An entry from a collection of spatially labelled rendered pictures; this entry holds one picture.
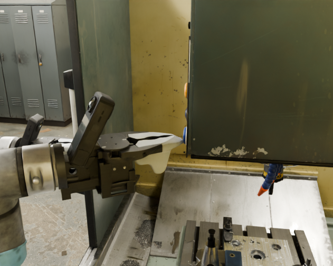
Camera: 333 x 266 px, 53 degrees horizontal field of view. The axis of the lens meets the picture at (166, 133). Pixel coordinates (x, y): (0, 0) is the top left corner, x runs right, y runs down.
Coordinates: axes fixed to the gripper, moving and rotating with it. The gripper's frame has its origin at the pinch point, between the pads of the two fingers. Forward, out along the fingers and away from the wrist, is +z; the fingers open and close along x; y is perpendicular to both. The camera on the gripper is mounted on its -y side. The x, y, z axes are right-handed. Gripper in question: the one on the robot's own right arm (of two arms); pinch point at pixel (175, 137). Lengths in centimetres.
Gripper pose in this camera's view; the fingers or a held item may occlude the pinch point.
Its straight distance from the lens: 57.8
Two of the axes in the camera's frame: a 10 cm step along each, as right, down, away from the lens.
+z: 9.3, -1.2, 3.4
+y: 0.0, 9.4, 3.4
